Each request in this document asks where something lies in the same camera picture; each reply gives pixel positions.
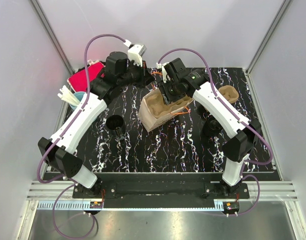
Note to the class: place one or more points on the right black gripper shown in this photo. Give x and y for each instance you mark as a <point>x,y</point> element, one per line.
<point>168,98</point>

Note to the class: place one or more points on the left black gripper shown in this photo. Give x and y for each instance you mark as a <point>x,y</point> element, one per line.
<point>146,78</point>

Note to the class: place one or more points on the brown pulp cup carrier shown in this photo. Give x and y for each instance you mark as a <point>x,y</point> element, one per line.
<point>158,108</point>

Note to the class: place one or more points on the cream bear paper bag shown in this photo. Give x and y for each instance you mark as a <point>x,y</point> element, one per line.
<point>149,121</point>

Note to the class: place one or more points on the black cup stack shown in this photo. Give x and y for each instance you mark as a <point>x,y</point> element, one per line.
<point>116,126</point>
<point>211,127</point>

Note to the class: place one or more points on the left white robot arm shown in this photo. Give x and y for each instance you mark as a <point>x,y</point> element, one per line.
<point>120,70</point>

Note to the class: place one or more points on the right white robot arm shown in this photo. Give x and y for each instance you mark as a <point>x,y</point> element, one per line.
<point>178,81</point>

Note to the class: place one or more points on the red napkin stack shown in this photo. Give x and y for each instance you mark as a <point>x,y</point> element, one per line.
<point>78,81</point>

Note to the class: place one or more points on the light blue cup holder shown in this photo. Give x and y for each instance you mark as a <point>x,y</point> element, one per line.
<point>75,99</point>

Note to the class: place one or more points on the white stirrer sticks bundle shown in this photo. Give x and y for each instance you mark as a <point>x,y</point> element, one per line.
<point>64,94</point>

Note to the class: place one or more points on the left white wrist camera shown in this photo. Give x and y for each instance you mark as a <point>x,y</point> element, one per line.
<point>135,52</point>

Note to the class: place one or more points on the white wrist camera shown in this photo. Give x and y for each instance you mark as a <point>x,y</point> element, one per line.
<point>164,75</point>
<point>135,52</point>

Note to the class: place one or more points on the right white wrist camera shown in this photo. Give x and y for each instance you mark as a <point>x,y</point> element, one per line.
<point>164,75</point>

